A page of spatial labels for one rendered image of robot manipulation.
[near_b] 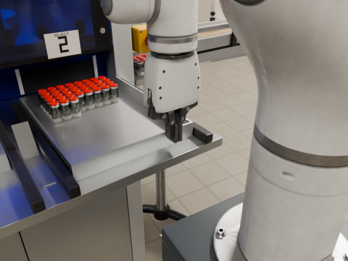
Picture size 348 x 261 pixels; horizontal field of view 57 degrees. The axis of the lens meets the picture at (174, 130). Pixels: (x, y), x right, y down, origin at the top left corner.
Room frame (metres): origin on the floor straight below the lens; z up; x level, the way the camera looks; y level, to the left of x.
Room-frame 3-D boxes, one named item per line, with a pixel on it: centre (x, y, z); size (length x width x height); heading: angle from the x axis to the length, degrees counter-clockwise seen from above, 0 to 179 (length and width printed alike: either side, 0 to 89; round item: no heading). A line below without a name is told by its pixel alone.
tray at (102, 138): (0.65, 0.17, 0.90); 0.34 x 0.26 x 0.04; 36
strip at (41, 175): (0.48, 0.25, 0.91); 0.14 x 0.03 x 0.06; 35
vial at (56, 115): (0.65, 0.27, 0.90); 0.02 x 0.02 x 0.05
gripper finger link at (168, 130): (0.53, 0.01, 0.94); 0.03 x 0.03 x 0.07; 36
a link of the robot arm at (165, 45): (0.54, 0.00, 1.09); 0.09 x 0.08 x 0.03; 126
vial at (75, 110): (0.68, 0.23, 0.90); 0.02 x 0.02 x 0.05
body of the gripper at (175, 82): (0.54, 0.00, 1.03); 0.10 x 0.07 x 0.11; 126
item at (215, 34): (1.26, -0.06, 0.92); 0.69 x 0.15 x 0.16; 126
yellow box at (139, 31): (0.97, 0.09, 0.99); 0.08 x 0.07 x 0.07; 36
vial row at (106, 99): (0.72, 0.22, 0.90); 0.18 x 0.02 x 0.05; 126
